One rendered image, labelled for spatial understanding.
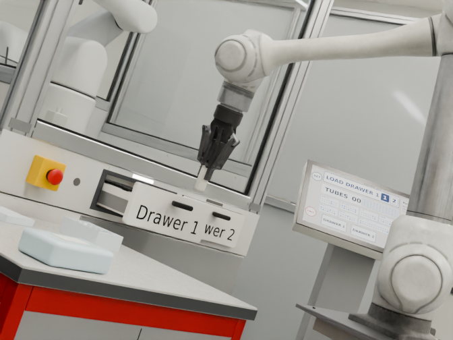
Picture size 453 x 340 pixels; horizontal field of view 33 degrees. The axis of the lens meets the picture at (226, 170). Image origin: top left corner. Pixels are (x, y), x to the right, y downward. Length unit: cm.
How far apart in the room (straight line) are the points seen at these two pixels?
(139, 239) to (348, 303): 92
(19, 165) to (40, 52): 28
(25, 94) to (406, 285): 98
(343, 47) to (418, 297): 64
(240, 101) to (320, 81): 189
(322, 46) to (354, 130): 183
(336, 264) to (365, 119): 109
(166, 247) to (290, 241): 150
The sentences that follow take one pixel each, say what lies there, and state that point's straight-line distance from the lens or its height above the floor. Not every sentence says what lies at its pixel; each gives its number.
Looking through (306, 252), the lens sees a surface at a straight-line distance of 366.
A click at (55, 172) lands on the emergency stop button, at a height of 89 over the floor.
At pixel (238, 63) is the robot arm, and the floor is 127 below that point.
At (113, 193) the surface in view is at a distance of 203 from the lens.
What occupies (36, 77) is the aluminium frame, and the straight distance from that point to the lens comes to 189.
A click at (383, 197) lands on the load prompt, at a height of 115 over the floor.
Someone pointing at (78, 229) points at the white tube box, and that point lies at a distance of 179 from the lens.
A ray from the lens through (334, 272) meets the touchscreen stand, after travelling 277.
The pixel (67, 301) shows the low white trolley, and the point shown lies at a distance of 133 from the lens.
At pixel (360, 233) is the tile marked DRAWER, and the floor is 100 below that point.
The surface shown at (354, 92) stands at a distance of 374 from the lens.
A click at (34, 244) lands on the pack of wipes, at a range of 133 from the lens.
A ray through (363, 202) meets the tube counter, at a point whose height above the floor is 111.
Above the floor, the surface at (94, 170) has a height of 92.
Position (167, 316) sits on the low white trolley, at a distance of 150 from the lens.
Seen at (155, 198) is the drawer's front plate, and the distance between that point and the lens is 199.
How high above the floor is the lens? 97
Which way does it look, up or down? 2 degrees up
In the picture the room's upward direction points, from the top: 19 degrees clockwise
